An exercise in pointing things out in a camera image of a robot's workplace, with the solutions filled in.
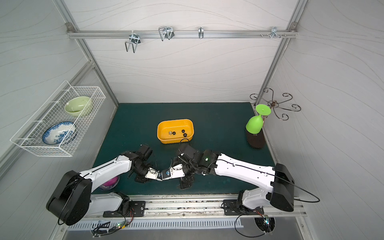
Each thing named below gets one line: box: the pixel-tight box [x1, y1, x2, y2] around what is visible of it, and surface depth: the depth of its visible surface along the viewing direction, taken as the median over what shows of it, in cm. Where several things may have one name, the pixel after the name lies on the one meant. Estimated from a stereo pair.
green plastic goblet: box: [245, 104, 272, 135], surface depth 80 cm
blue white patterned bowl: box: [42, 121, 77, 146], surface depth 64 cm
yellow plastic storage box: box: [157, 119, 195, 144], surface depth 105 cm
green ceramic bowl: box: [64, 96, 90, 117], surface depth 72 cm
